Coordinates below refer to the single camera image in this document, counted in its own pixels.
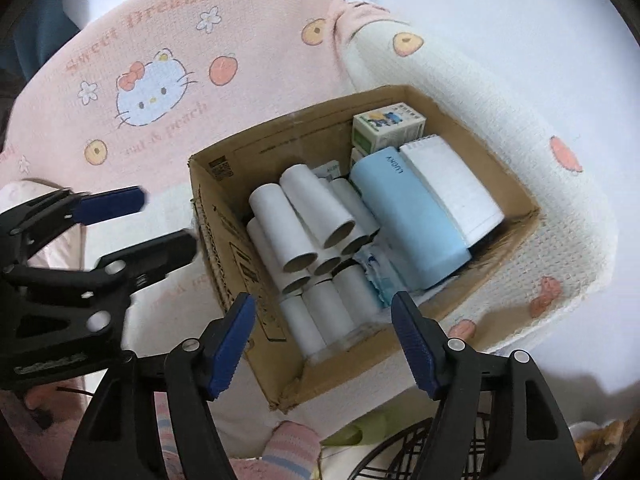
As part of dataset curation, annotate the small white cardboard tube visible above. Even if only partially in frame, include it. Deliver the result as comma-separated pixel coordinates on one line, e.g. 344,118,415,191
320,178,380,257

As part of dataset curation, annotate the thin white cardboard tube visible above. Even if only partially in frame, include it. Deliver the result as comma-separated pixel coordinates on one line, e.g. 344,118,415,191
246,218,311,295

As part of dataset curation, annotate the white spiral notebook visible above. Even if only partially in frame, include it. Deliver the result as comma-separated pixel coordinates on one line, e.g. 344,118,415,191
400,134,504,247

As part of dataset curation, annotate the blue patterned plastic packet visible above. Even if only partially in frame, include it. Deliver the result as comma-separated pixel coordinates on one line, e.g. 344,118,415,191
354,242,461,309

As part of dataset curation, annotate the light blue tissue pack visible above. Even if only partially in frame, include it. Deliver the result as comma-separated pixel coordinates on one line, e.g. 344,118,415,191
349,148,471,290

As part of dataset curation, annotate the large white cardboard tube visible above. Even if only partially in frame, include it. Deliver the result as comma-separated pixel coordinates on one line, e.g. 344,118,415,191
279,164,356,249

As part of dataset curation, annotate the pink striped sock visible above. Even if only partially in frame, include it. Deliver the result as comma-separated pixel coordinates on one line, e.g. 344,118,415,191
154,392,321,479

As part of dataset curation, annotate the pink cat print blanket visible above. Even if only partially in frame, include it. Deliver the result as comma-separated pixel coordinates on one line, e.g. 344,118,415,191
1,0,618,351

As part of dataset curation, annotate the small green white carton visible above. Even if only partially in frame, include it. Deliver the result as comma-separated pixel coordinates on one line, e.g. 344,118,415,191
352,102,426,162

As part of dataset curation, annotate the brown cardboard box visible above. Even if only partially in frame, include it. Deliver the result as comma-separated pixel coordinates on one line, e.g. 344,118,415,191
189,86,539,412

